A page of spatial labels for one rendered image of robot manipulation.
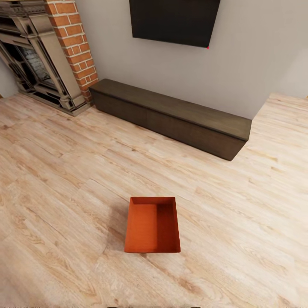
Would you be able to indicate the storage box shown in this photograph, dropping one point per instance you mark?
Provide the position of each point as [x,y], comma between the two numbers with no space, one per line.
[152,226]

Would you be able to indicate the wood fireplace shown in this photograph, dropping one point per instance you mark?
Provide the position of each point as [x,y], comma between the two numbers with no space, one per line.
[31,50]

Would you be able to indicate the wall mounted tv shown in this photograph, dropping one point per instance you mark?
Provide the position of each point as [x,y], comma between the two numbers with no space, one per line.
[188,22]

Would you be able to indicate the cabinet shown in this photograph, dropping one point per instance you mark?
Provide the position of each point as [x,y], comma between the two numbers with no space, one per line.
[210,130]

